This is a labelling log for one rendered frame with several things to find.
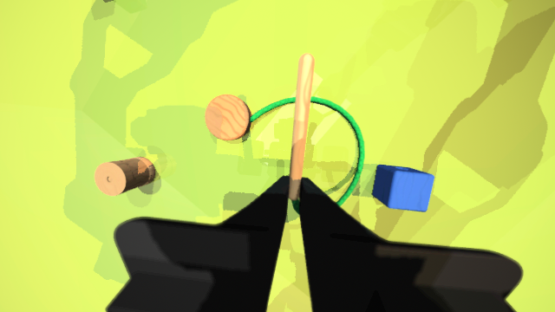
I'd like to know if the wooden stick with green string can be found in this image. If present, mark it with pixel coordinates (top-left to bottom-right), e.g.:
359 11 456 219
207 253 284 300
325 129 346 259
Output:
250 53 365 214

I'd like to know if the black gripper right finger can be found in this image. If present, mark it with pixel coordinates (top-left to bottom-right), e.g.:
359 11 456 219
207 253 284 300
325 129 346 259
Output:
299 177 524 312

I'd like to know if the blue block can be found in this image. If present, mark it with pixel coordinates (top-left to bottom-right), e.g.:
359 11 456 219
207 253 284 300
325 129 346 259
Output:
372 165 434 212

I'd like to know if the round wooden button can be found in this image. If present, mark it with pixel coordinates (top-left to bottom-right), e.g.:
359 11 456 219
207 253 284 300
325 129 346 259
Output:
205 94 251 140

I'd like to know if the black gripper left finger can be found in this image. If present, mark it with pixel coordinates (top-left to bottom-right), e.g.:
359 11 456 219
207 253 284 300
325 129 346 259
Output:
114 176 290 312

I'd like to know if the brown wooden cylinder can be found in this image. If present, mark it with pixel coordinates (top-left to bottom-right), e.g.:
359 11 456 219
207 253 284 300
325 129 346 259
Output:
95 157 155 196

